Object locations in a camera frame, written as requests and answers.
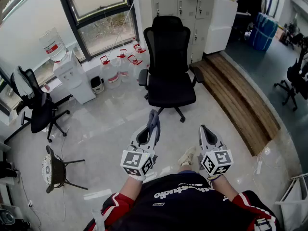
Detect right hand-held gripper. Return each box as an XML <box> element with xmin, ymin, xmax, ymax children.
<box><xmin>197</xmin><ymin>125</ymin><xmax>234</xmax><ymax>177</ymax></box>

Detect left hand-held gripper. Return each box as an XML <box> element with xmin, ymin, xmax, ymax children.
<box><xmin>120</xmin><ymin>126</ymin><xmax>160</xmax><ymax>181</ymax></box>

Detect black mesh office chair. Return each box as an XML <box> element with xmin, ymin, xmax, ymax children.
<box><xmin>138</xmin><ymin>15</ymin><xmax>205</xmax><ymax>123</ymax></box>

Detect person's left forearm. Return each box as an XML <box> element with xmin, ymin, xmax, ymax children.
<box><xmin>117</xmin><ymin>176</ymin><xmax>146</xmax><ymax>203</ymax></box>

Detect person's right forearm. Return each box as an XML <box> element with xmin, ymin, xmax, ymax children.
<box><xmin>211</xmin><ymin>174</ymin><xmax>242</xmax><ymax>202</ymax></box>

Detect person's beige shoe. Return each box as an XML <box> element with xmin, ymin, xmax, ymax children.
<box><xmin>178</xmin><ymin>146</ymin><xmax>197</xmax><ymax>167</ymax></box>

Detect wooden step platform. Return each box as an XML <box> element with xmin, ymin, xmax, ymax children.
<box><xmin>189</xmin><ymin>52</ymin><xmax>281</xmax><ymax>156</ymax></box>

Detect person's black red shirt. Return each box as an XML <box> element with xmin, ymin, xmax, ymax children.
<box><xmin>84</xmin><ymin>173</ymin><xmax>281</xmax><ymax>231</ymax></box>

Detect small black white bin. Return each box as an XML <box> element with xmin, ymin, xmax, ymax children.
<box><xmin>90</xmin><ymin>76</ymin><xmax>105</xmax><ymax>94</ymax></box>

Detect white water dispenser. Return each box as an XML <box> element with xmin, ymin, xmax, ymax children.
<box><xmin>52</xmin><ymin>51</ymin><xmax>97</xmax><ymax>105</ymax></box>

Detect black stool patterned cushion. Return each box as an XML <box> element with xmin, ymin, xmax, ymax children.
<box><xmin>41</xmin><ymin>145</ymin><xmax>89</xmax><ymax>194</ymax></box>

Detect black chair with star base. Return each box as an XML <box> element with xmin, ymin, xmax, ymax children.
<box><xmin>273</xmin><ymin>36</ymin><xmax>308</xmax><ymax>112</ymax></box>

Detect white cabinet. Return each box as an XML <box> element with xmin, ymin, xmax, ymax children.
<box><xmin>204</xmin><ymin>0</ymin><xmax>238</xmax><ymax>55</ymax></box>

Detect white metal rack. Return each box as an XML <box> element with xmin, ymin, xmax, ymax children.
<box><xmin>275</xmin><ymin>172</ymin><xmax>308</xmax><ymax>231</ymax></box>

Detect black mesh swivel chair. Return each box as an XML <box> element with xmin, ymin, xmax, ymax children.
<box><xmin>10</xmin><ymin>65</ymin><xmax>71</xmax><ymax>143</ymax></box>

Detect blue wrapped bundle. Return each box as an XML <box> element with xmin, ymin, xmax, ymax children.
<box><xmin>249</xmin><ymin>12</ymin><xmax>279</xmax><ymax>51</ymax></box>

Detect grey metal lockers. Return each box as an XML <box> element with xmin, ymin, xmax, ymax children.
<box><xmin>152</xmin><ymin>0</ymin><xmax>216</xmax><ymax>64</ymax></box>

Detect dark framed window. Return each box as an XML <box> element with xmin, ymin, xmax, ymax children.
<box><xmin>55</xmin><ymin>0</ymin><xmax>140</xmax><ymax>64</ymax></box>

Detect large clear water bottle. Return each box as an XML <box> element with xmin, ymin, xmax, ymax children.
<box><xmin>39</xmin><ymin>27</ymin><xmax>67</xmax><ymax>62</ymax></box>

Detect white garment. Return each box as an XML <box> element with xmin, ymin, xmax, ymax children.
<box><xmin>13</xmin><ymin>66</ymin><xmax>35</xmax><ymax>99</ymax></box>

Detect clear water jug red handle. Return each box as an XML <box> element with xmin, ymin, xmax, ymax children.
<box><xmin>116</xmin><ymin>49</ymin><xmax>131</xmax><ymax>83</ymax></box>
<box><xmin>134</xmin><ymin>44</ymin><xmax>148</xmax><ymax>68</ymax></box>
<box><xmin>127</xmin><ymin>54</ymin><xmax>143</xmax><ymax>81</ymax></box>
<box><xmin>100</xmin><ymin>55</ymin><xmax>120</xmax><ymax>90</ymax></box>

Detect white harness strap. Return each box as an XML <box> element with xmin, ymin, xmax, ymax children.
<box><xmin>92</xmin><ymin>209</ymin><xmax>106</xmax><ymax>231</ymax></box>

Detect white window cord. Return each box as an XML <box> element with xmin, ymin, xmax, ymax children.
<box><xmin>106</xmin><ymin>0</ymin><xmax>135</xmax><ymax>60</ymax></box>

